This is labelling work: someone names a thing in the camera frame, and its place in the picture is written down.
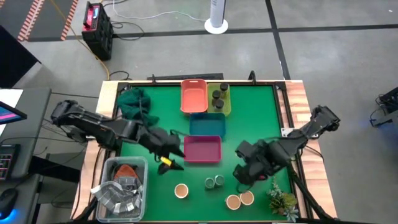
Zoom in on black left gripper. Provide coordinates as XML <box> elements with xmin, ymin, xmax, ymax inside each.
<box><xmin>139</xmin><ymin>126</ymin><xmax>187</xmax><ymax>176</ymax></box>

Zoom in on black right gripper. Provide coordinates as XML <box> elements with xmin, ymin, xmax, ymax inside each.
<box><xmin>232</xmin><ymin>139</ymin><xmax>281</xmax><ymax>188</ymax></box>

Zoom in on magenta plastic bin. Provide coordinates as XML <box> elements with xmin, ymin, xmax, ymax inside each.
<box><xmin>182</xmin><ymin>134</ymin><xmax>223</xmax><ymax>164</ymax></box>

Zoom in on green table mat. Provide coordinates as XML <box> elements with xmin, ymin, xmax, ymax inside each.
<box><xmin>119</xmin><ymin>84</ymin><xmax>296</xmax><ymax>222</ymax></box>

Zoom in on artificial succulent plant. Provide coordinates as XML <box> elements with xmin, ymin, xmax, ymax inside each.
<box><xmin>267</xmin><ymin>175</ymin><xmax>300</xmax><ymax>223</ymax></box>

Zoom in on teal plastic bin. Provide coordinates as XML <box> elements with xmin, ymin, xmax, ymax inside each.
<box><xmin>188</xmin><ymin>112</ymin><xmax>227</xmax><ymax>141</ymax></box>

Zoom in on orange cloth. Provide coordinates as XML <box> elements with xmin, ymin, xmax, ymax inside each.
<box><xmin>113</xmin><ymin>164</ymin><xmax>139</xmax><ymax>180</ymax></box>

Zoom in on yellow-green plastic bin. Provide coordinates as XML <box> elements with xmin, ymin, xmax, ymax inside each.
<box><xmin>206</xmin><ymin>82</ymin><xmax>232</xmax><ymax>117</ymax></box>

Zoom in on grey quilted fabric strip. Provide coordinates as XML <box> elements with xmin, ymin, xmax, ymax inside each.
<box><xmin>90</xmin><ymin>176</ymin><xmax>144</xmax><ymax>216</ymax></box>

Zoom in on orange plastic bin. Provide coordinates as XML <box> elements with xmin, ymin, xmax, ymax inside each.
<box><xmin>180</xmin><ymin>78</ymin><xmax>209</xmax><ymax>114</ymax></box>

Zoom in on dark green cloth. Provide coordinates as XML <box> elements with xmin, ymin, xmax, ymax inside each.
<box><xmin>116</xmin><ymin>87</ymin><xmax>160</xmax><ymax>127</ymax></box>

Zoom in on clear plastic storage container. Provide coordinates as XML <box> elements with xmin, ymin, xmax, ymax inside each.
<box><xmin>95</xmin><ymin>156</ymin><xmax>149</xmax><ymax>223</ymax></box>

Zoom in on black crate with red top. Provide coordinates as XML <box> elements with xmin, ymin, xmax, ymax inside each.
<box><xmin>81</xmin><ymin>1</ymin><xmax>114</xmax><ymax>62</ymax></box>

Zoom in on grey desk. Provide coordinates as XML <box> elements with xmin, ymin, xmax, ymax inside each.
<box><xmin>0</xmin><ymin>86</ymin><xmax>52</xmax><ymax>224</ymax></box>

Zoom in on black keyboard with lit keys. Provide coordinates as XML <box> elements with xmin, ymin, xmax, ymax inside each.
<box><xmin>0</xmin><ymin>143</ymin><xmax>21</xmax><ymax>181</ymax></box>

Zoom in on black computer mouse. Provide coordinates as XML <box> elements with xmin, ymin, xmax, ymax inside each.
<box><xmin>0</xmin><ymin>188</ymin><xmax>19</xmax><ymax>215</ymax></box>

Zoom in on computer monitor with lit screen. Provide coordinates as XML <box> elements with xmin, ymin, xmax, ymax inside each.
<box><xmin>0</xmin><ymin>101</ymin><xmax>28</xmax><ymax>126</ymax></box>

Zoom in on white sheet of paper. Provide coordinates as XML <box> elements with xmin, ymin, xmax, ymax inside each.
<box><xmin>0</xmin><ymin>89</ymin><xmax>24</xmax><ymax>108</ymax></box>

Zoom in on black cable bundle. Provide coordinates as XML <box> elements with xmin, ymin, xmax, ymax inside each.
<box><xmin>287</xmin><ymin>164</ymin><xmax>336</xmax><ymax>224</ymax></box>

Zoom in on black table frame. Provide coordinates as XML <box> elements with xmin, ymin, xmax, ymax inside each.
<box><xmin>107</xmin><ymin>70</ymin><xmax>315</xmax><ymax>224</ymax></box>

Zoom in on yellow floor cable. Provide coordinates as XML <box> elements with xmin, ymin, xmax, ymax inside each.
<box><xmin>49</xmin><ymin>0</ymin><xmax>111</xmax><ymax>81</ymax></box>

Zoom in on black equipment with cables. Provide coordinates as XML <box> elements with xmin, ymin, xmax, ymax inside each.
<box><xmin>369</xmin><ymin>86</ymin><xmax>398</xmax><ymax>128</ymax></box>

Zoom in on black floor cable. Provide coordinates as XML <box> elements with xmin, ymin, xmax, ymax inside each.
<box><xmin>110</xmin><ymin>21</ymin><xmax>146</xmax><ymax>42</ymax></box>

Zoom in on white floor cable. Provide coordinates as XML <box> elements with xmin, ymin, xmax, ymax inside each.
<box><xmin>111</xmin><ymin>0</ymin><xmax>208</xmax><ymax>23</ymax></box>

